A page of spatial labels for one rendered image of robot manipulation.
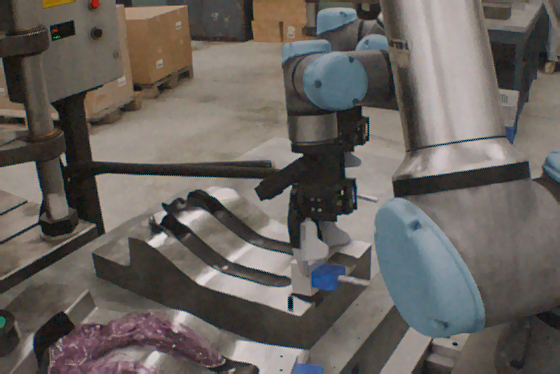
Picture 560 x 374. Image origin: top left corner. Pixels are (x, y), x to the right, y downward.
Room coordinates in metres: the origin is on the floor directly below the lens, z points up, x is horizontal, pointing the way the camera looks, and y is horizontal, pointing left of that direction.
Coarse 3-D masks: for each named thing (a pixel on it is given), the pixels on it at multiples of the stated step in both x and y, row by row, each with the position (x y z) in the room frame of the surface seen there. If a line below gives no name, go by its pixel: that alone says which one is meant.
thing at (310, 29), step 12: (312, 0) 4.99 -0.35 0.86; (324, 0) 4.93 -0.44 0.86; (336, 0) 4.88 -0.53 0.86; (348, 0) 4.83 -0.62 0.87; (360, 0) 4.79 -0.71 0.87; (372, 0) 4.74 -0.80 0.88; (312, 12) 5.02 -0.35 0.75; (360, 12) 5.88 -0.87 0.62; (372, 12) 5.88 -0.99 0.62; (312, 24) 5.02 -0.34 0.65; (312, 36) 5.00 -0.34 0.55; (384, 108) 4.66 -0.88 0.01; (396, 108) 4.61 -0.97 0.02
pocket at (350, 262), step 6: (336, 252) 0.97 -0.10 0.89; (330, 258) 0.95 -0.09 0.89; (336, 258) 0.97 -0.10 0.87; (342, 258) 0.96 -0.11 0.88; (348, 258) 0.96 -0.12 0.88; (354, 258) 0.95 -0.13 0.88; (336, 264) 0.97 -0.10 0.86; (342, 264) 0.96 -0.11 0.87; (348, 264) 0.96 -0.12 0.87; (354, 264) 0.94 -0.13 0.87; (348, 270) 0.93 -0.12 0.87
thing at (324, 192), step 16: (320, 144) 0.85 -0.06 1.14; (336, 144) 0.87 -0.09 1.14; (304, 160) 0.87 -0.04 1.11; (320, 160) 0.86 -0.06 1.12; (336, 160) 0.84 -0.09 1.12; (304, 176) 0.86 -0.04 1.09; (320, 176) 0.85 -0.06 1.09; (336, 176) 0.83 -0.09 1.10; (304, 192) 0.84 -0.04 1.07; (320, 192) 0.82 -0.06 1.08; (336, 192) 0.84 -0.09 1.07; (352, 192) 0.86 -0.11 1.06; (304, 208) 0.84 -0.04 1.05; (320, 208) 0.83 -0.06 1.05; (336, 208) 0.82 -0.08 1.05; (352, 208) 0.85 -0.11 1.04
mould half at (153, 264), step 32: (224, 192) 1.16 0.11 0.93; (192, 224) 1.03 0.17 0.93; (256, 224) 1.08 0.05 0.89; (96, 256) 1.05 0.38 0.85; (128, 256) 1.03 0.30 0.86; (160, 256) 0.94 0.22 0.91; (192, 256) 0.95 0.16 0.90; (224, 256) 0.97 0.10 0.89; (256, 256) 0.98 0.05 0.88; (288, 256) 0.97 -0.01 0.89; (128, 288) 1.00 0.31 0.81; (160, 288) 0.95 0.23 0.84; (192, 288) 0.90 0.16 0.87; (224, 288) 0.87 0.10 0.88; (256, 288) 0.86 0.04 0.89; (288, 288) 0.86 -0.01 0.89; (352, 288) 0.93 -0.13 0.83; (224, 320) 0.86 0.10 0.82; (256, 320) 0.82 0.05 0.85; (288, 320) 0.79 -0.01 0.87; (320, 320) 0.83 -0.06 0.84
